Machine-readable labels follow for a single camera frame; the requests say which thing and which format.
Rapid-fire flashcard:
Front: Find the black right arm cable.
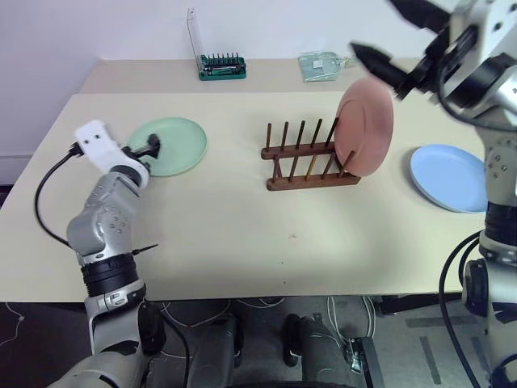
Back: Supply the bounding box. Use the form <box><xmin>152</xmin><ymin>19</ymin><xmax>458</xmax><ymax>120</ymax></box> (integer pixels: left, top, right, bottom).
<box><xmin>439</xmin><ymin>230</ymin><xmax>488</xmax><ymax>388</ymax></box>

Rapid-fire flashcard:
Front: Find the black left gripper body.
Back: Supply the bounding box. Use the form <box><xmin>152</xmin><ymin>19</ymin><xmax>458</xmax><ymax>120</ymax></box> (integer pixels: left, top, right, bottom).
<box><xmin>120</xmin><ymin>146</ymin><xmax>149</xmax><ymax>172</ymax></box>

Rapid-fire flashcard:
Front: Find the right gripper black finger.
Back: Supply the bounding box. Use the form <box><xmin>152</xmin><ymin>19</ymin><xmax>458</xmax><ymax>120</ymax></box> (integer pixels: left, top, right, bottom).
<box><xmin>388</xmin><ymin>0</ymin><xmax>451</xmax><ymax>31</ymax></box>
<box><xmin>349</xmin><ymin>41</ymin><xmax>410</xmax><ymax>89</ymax></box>

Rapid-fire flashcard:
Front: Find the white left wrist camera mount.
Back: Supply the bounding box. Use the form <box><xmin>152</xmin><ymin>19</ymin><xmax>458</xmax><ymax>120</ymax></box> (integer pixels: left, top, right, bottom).
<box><xmin>74</xmin><ymin>119</ymin><xmax>149</xmax><ymax>188</ymax></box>

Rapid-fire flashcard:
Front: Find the green screwdriver bit set case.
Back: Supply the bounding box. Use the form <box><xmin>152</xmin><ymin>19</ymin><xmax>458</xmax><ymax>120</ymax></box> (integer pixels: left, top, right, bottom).
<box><xmin>186</xmin><ymin>7</ymin><xmax>248</xmax><ymax>82</ymax></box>

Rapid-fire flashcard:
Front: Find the blue plate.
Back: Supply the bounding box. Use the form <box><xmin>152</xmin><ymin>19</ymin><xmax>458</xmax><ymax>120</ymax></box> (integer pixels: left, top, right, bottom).
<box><xmin>410</xmin><ymin>144</ymin><xmax>490</xmax><ymax>214</ymax></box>

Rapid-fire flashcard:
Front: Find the black table leg frame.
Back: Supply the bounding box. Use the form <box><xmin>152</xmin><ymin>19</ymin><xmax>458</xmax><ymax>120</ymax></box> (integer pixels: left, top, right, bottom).
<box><xmin>349</xmin><ymin>335</ymin><xmax>386</xmax><ymax>388</ymax></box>

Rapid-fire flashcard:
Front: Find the thin white floor cable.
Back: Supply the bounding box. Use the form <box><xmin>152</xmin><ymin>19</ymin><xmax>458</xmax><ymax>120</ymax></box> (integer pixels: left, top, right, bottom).
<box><xmin>0</xmin><ymin>301</ymin><xmax>26</xmax><ymax>349</ymax></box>

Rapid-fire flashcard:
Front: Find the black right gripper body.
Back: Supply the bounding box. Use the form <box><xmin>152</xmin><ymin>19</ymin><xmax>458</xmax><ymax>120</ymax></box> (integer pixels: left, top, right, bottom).
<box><xmin>393</xmin><ymin>24</ymin><xmax>480</xmax><ymax>101</ymax></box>

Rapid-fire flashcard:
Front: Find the pink plate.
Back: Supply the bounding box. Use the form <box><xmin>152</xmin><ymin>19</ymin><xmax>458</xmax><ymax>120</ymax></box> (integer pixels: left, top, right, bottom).
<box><xmin>333</xmin><ymin>77</ymin><xmax>394</xmax><ymax>178</ymax></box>

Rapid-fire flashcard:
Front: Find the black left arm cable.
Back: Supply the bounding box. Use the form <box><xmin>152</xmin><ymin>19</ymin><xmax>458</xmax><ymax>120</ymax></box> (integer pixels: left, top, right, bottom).
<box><xmin>34</xmin><ymin>142</ymin><xmax>83</xmax><ymax>248</ymax></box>

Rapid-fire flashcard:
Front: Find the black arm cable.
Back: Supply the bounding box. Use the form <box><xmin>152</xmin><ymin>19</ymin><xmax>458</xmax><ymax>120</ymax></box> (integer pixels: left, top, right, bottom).
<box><xmin>439</xmin><ymin>230</ymin><xmax>488</xmax><ymax>388</ymax></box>
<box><xmin>34</xmin><ymin>142</ymin><xmax>83</xmax><ymax>248</ymax></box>

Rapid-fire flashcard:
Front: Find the wooden dish rack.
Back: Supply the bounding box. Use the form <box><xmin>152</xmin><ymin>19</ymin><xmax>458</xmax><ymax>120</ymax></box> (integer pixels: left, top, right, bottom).
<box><xmin>260</xmin><ymin>117</ymin><xmax>361</xmax><ymax>192</ymax></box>

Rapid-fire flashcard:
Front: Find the green plate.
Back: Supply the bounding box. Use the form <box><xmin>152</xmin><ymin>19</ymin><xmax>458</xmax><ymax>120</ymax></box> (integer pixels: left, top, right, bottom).
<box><xmin>126</xmin><ymin>116</ymin><xmax>208</xmax><ymax>179</ymax></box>

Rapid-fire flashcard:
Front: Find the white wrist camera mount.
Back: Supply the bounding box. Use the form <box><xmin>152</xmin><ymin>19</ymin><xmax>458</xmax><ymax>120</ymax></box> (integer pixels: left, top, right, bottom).
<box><xmin>74</xmin><ymin>119</ymin><xmax>149</xmax><ymax>188</ymax></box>
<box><xmin>447</xmin><ymin>0</ymin><xmax>517</xmax><ymax>62</ymax></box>

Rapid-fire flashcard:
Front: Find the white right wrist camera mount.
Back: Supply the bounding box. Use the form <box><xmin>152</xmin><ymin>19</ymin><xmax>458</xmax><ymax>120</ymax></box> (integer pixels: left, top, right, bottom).
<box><xmin>447</xmin><ymin>0</ymin><xmax>517</xmax><ymax>62</ymax></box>

